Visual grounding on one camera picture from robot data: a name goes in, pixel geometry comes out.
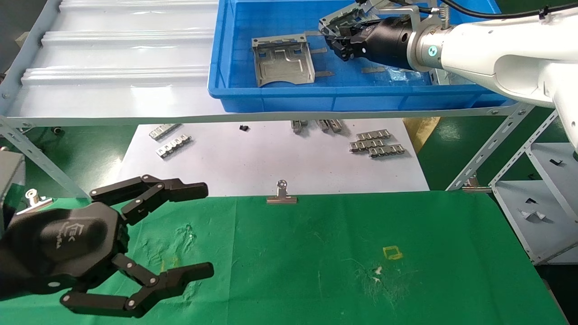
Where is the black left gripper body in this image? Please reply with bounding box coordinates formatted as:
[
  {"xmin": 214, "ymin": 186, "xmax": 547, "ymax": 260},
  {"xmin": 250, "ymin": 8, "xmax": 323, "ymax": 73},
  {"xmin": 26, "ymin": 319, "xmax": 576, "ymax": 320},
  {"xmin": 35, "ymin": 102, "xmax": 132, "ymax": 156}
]
[{"xmin": 0, "ymin": 202, "xmax": 131, "ymax": 302}]

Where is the grey slotted steel shelf rack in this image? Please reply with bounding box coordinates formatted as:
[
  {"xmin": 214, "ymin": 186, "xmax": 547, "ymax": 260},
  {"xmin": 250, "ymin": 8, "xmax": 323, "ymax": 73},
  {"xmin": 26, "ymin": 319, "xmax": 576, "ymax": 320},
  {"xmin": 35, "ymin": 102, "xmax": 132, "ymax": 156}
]
[{"xmin": 0, "ymin": 0, "xmax": 578, "ymax": 200}]

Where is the flat sheet metal bracket part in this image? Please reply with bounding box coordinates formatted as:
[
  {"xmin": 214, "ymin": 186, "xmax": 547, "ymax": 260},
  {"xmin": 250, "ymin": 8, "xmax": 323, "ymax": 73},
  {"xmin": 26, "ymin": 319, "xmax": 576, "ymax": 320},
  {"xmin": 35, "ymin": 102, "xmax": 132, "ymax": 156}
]
[{"xmin": 252, "ymin": 34, "xmax": 317, "ymax": 88}]

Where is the small sheet metal bracket part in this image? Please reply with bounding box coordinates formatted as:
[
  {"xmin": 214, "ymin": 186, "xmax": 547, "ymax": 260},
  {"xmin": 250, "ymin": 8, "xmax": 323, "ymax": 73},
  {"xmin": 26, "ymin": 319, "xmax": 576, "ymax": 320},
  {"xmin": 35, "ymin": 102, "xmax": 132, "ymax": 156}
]
[{"xmin": 428, "ymin": 68, "xmax": 457, "ymax": 86}]

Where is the white rectangular board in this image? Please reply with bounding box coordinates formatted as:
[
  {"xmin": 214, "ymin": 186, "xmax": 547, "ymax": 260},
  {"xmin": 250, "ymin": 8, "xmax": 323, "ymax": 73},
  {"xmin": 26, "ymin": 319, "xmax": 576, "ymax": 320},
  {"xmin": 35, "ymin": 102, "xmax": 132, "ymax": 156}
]
[{"xmin": 118, "ymin": 118, "xmax": 430, "ymax": 198}]

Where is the white ribbed plastic sheet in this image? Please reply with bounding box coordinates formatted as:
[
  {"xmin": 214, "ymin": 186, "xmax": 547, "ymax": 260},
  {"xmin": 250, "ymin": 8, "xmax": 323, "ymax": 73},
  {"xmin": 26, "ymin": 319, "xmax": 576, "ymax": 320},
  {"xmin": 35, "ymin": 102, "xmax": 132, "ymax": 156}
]
[{"xmin": 8, "ymin": 0, "xmax": 226, "ymax": 120}]

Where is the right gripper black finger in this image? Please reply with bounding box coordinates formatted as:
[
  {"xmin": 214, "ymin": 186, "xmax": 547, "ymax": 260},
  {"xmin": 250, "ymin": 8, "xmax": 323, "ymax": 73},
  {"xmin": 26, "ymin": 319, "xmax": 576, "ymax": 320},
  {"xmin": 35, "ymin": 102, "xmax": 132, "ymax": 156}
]
[
  {"xmin": 337, "ymin": 20, "xmax": 369, "ymax": 38},
  {"xmin": 326, "ymin": 37, "xmax": 362, "ymax": 62}
]

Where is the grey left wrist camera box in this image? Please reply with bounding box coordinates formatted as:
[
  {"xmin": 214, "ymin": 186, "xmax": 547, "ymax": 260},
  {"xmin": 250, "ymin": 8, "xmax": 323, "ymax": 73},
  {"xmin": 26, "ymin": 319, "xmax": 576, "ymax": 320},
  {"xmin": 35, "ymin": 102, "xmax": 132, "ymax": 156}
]
[{"xmin": 0, "ymin": 151, "xmax": 26, "ymax": 235}]

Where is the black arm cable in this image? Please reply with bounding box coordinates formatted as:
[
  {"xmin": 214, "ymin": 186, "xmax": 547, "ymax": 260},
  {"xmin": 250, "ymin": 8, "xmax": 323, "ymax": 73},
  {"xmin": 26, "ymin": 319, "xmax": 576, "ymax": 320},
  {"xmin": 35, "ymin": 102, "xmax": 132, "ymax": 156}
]
[{"xmin": 397, "ymin": 0, "xmax": 578, "ymax": 20}]

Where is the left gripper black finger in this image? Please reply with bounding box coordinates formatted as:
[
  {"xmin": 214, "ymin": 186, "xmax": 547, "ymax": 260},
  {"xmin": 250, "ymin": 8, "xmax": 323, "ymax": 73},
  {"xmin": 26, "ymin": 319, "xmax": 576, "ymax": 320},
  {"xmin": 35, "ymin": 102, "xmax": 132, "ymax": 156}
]
[
  {"xmin": 60, "ymin": 252, "xmax": 215, "ymax": 319},
  {"xmin": 89, "ymin": 174, "xmax": 210, "ymax": 226}
]

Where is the yellow plastic sheet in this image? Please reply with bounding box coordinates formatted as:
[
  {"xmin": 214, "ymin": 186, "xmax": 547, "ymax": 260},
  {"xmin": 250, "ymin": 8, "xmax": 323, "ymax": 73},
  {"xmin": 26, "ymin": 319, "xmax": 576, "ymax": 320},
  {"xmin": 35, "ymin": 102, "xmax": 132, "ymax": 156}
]
[{"xmin": 403, "ymin": 117, "xmax": 441, "ymax": 154}]

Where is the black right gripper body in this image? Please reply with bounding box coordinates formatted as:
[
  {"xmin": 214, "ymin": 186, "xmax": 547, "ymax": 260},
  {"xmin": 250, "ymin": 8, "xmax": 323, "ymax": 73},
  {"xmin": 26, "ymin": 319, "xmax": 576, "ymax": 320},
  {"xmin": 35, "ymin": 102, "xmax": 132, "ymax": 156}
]
[{"xmin": 359, "ymin": 17, "xmax": 415, "ymax": 70}]

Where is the blue plastic parts bin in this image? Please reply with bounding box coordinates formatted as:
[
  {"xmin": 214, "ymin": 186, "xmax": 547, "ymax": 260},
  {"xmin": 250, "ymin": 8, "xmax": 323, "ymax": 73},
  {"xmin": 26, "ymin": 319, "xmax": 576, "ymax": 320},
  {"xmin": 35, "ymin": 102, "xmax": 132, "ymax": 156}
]
[{"xmin": 208, "ymin": 0, "xmax": 524, "ymax": 113}]

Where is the green table cloth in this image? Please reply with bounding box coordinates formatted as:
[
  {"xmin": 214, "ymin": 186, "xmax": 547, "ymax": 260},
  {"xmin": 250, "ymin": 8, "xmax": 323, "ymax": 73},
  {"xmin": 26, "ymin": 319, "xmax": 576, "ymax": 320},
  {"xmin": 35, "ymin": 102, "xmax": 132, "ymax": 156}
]
[{"xmin": 0, "ymin": 190, "xmax": 570, "ymax": 325}]

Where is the grey side shelf rack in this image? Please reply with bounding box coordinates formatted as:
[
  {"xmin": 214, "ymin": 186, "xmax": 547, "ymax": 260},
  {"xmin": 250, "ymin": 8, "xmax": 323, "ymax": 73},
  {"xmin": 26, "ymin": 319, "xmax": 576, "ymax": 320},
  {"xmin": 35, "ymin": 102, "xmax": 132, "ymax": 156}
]
[{"xmin": 489, "ymin": 108, "xmax": 578, "ymax": 267}]

